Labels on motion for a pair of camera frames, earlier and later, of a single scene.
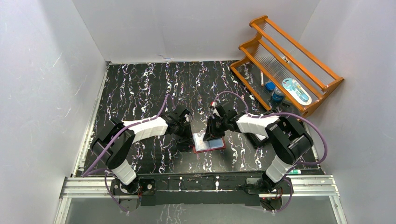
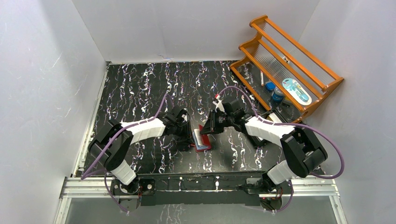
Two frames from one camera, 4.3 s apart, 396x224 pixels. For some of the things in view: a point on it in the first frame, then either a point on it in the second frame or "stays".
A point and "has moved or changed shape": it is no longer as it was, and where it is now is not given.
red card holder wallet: x=201 y=145 has moved or changed shape
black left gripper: x=186 y=135 stays
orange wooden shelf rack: x=280 y=73 stays
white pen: x=262 y=78 stays
